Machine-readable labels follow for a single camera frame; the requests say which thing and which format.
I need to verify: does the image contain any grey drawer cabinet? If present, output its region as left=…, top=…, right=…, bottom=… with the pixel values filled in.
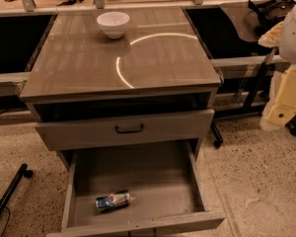
left=21, top=7, right=221, bottom=166

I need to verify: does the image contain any white ceramic bowl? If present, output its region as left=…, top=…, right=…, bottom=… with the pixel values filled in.
left=97, top=12, right=130, bottom=39

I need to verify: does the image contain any blue silver redbull can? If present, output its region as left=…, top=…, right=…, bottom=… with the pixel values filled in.
left=95, top=190, right=130, bottom=212

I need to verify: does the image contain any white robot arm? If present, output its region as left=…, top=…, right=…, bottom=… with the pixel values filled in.
left=259, top=5, right=296, bottom=131

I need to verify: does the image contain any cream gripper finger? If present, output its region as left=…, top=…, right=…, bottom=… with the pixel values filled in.
left=259, top=64, right=296, bottom=131
left=258, top=22, right=283, bottom=47

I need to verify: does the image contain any black stand leg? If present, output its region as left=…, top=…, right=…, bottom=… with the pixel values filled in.
left=0, top=164, right=33, bottom=216

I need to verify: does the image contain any black drawer handle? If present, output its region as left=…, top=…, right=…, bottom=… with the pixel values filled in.
left=114, top=123, right=144, bottom=134

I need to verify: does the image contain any black side table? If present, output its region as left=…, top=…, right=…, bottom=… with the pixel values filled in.
left=210, top=1, right=296, bottom=149

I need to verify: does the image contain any top drawer with handle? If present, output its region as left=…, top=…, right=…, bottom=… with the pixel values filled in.
left=37, top=110, right=214, bottom=151

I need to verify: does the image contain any open middle drawer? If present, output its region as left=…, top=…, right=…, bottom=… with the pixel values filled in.
left=47, top=141, right=224, bottom=237

